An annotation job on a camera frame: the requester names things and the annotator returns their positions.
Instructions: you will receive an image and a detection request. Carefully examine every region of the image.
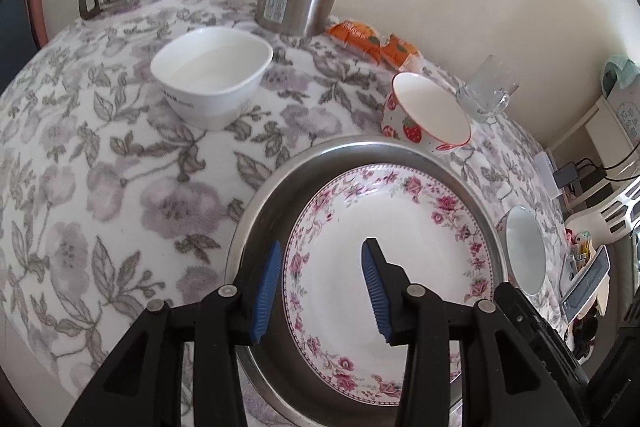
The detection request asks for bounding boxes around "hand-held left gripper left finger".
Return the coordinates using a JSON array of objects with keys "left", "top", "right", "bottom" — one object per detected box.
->
[{"left": 62, "top": 241, "right": 282, "bottom": 427}]

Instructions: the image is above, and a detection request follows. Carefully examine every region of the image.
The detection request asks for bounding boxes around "large pale blue bowl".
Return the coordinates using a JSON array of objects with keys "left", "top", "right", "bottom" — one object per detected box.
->
[{"left": 495, "top": 206, "right": 547, "bottom": 296}]

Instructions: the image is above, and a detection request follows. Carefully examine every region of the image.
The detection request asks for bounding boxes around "clear glass mug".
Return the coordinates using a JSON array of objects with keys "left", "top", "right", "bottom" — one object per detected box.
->
[{"left": 455, "top": 54, "right": 521, "bottom": 124}]

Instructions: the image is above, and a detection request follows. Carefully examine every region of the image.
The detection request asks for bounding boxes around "white wooden side table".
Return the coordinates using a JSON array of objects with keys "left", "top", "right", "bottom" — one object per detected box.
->
[{"left": 547, "top": 99, "right": 640, "bottom": 218}]

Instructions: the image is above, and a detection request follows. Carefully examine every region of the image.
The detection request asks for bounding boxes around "white appliance with green top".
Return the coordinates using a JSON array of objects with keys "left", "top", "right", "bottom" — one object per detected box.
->
[{"left": 600, "top": 54, "right": 640, "bottom": 148}]

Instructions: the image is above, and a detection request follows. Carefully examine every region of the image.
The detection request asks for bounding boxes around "strawberry print bowl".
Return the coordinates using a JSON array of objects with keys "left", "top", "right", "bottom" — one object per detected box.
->
[{"left": 380, "top": 72, "right": 472, "bottom": 154}]

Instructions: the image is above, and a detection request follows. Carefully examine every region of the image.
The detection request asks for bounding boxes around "white openwork chair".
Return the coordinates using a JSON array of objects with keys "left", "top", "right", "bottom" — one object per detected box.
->
[{"left": 562, "top": 177, "right": 640, "bottom": 239}]

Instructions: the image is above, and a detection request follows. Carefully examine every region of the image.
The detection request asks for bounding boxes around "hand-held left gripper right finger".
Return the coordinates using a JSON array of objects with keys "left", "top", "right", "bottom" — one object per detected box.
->
[{"left": 361, "top": 237, "right": 566, "bottom": 427}]

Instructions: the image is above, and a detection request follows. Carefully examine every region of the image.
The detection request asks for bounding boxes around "black charging cable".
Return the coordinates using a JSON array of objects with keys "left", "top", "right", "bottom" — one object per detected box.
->
[{"left": 575, "top": 156, "right": 640, "bottom": 172}]

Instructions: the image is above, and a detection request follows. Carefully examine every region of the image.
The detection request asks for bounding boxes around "grey floral tablecloth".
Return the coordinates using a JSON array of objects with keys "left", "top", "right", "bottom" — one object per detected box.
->
[{"left": 0, "top": 0, "right": 571, "bottom": 427}]

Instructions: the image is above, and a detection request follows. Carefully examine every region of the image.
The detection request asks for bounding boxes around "stainless steel basin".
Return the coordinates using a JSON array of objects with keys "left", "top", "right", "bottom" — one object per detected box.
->
[{"left": 225, "top": 134, "right": 511, "bottom": 427}]

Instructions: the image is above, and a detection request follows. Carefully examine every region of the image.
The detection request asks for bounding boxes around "white phone stand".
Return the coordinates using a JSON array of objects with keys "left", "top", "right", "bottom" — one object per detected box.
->
[{"left": 560, "top": 252, "right": 576, "bottom": 303}]

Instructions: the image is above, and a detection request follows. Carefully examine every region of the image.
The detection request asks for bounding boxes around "small white bowl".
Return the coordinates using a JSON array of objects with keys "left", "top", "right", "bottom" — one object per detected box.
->
[{"left": 150, "top": 27, "right": 275, "bottom": 131}]

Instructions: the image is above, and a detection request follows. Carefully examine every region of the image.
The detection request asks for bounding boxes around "pink crocheted piece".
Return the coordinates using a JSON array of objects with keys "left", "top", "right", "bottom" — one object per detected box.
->
[{"left": 565, "top": 229, "right": 592, "bottom": 259}]

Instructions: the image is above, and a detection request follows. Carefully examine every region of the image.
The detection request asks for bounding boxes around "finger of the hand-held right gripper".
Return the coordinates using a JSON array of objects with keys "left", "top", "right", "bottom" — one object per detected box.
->
[{"left": 492, "top": 281, "right": 551, "bottom": 348}]

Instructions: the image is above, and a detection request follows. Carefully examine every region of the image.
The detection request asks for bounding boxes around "orange snack packet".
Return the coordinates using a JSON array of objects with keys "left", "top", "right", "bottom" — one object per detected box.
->
[
  {"left": 327, "top": 19, "right": 391, "bottom": 62},
  {"left": 382, "top": 34, "right": 421, "bottom": 72}
]

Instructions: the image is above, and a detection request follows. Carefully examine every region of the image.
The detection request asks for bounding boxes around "round floral rim plate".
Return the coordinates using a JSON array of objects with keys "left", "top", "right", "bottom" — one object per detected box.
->
[{"left": 282, "top": 163, "right": 496, "bottom": 403}]

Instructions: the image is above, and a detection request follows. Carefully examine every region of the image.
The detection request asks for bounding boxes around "black charger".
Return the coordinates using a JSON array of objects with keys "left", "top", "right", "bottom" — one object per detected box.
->
[{"left": 552, "top": 161, "right": 583, "bottom": 188}]

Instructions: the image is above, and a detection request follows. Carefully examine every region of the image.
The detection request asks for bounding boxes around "white power strip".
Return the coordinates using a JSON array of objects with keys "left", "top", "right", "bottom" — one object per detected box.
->
[{"left": 532, "top": 152, "right": 566, "bottom": 200}]

